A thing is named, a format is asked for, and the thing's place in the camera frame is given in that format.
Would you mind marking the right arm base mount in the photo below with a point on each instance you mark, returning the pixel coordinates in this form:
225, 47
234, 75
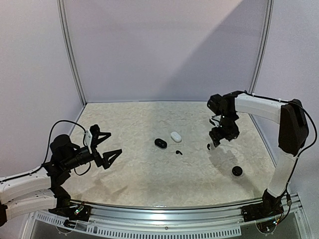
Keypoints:
269, 207

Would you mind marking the left aluminium corner post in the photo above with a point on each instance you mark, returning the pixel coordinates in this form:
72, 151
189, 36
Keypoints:
69, 51

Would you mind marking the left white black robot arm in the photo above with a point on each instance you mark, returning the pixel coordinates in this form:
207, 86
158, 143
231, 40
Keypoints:
41, 188

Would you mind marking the aluminium front rail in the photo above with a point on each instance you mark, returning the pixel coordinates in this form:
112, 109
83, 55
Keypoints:
207, 222

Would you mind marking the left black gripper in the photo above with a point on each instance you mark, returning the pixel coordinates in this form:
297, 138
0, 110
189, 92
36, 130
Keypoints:
104, 161

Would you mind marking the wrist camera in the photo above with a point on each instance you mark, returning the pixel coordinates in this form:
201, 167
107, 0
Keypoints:
91, 138
215, 121

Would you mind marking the white earbud charging case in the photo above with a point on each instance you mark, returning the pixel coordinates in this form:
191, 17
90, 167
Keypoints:
176, 137

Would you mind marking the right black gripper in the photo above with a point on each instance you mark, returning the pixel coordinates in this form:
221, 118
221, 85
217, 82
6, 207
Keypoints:
218, 134

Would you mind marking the aluminium corner post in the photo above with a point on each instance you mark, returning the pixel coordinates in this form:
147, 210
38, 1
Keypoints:
69, 51
262, 45

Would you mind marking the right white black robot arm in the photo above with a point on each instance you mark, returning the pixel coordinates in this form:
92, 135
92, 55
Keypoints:
290, 126

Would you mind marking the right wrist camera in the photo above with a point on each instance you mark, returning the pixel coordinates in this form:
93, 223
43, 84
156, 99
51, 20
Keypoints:
215, 121

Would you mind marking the right aluminium corner post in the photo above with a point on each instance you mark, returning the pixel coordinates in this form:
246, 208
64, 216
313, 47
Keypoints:
262, 45

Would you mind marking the black round charging case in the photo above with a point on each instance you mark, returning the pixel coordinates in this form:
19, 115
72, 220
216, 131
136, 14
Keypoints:
237, 171

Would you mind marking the black oval charging case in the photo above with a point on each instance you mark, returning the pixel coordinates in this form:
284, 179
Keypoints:
160, 143

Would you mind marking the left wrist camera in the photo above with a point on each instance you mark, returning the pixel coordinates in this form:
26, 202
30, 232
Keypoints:
91, 138

